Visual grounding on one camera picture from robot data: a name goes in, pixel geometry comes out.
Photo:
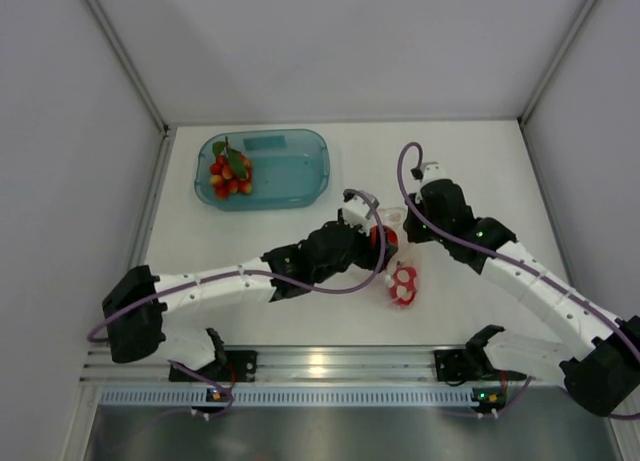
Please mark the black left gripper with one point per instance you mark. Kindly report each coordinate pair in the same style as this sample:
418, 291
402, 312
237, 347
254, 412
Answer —
366, 261

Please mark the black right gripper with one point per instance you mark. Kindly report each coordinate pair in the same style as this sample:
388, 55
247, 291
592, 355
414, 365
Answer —
414, 234

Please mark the clear zip top bag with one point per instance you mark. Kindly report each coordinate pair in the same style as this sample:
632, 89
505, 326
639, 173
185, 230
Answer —
406, 255

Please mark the fake food pieces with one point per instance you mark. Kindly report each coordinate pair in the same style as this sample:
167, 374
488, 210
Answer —
402, 285

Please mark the red fake cherry bunch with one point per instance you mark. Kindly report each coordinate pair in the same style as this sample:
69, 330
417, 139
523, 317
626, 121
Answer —
231, 172

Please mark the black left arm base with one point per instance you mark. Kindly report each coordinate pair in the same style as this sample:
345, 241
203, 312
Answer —
224, 366

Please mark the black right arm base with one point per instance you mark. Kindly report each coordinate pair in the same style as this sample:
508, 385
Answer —
458, 366

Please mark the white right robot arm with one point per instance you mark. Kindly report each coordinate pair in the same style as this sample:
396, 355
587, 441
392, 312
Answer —
596, 355

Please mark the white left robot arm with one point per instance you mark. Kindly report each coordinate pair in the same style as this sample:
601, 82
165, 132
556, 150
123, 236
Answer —
149, 314

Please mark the teal plastic bin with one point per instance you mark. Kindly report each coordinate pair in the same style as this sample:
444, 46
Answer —
291, 169

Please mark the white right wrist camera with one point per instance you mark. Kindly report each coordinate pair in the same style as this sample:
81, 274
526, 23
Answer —
428, 172

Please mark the aluminium mounting rail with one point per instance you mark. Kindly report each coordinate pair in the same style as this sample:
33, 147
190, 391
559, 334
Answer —
350, 364

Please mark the grey slotted cable duct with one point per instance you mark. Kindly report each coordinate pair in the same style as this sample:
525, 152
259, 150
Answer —
291, 396

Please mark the aluminium frame post right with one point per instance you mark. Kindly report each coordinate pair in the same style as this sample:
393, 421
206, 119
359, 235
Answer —
577, 23

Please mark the aluminium frame post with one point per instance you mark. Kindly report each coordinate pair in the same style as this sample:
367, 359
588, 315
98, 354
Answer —
116, 45
577, 23

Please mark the aluminium frame post left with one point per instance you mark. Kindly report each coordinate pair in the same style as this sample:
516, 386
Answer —
116, 45

